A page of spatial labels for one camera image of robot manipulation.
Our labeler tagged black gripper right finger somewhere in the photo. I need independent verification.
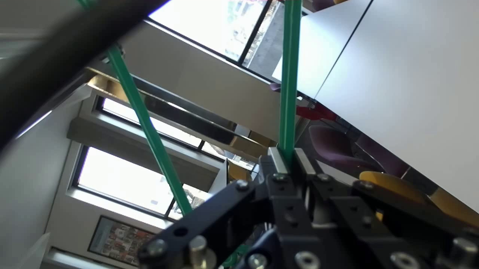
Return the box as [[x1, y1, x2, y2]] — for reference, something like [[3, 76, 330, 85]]
[[294, 146, 479, 269]]

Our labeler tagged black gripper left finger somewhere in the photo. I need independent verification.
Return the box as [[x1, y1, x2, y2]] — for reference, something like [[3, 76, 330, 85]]
[[137, 146, 313, 269]]

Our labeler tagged green plastic clothes hanger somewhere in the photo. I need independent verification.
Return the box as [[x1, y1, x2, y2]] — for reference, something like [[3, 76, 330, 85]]
[[77, 0, 304, 269]]

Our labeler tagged yellow chair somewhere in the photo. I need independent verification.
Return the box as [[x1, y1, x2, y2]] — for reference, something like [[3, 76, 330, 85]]
[[358, 169, 479, 230]]

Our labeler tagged purple chair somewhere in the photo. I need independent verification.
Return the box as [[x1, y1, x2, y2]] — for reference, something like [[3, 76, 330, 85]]
[[304, 122, 384, 176]]

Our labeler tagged wide tall window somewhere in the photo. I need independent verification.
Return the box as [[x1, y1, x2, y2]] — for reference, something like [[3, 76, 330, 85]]
[[72, 145, 219, 221]]

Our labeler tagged red chair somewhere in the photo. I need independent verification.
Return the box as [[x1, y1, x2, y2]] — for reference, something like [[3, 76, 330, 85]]
[[295, 102, 342, 122]]

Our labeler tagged narrow tall window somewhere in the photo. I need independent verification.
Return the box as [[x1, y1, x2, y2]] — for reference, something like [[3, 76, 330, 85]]
[[96, 94, 259, 169]]

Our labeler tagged white table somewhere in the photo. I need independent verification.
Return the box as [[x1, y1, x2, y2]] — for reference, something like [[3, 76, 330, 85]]
[[271, 0, 375, 102]]

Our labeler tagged tall window with balcony view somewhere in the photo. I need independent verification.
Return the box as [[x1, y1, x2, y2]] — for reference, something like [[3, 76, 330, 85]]
[[149, 0, 274, 64]]

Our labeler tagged framed wall picture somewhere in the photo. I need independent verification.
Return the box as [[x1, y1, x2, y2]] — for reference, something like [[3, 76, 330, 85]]
[[89, 215, 156, 267]]

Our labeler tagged metal clothes rail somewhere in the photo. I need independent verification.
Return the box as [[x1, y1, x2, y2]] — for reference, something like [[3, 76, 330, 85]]
[[0, 0, 170, 151]]

